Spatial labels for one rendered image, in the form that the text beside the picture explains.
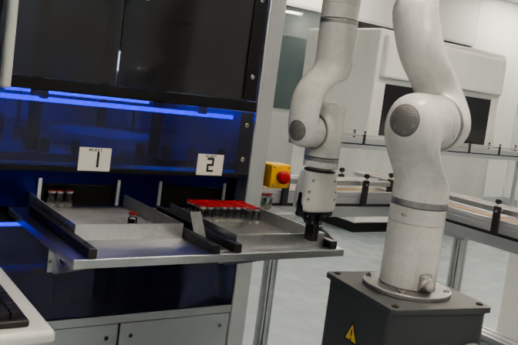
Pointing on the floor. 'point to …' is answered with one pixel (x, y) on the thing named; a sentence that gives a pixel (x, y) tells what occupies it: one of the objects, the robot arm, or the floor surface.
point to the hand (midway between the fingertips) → (311, 232)
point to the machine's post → (251, 191)
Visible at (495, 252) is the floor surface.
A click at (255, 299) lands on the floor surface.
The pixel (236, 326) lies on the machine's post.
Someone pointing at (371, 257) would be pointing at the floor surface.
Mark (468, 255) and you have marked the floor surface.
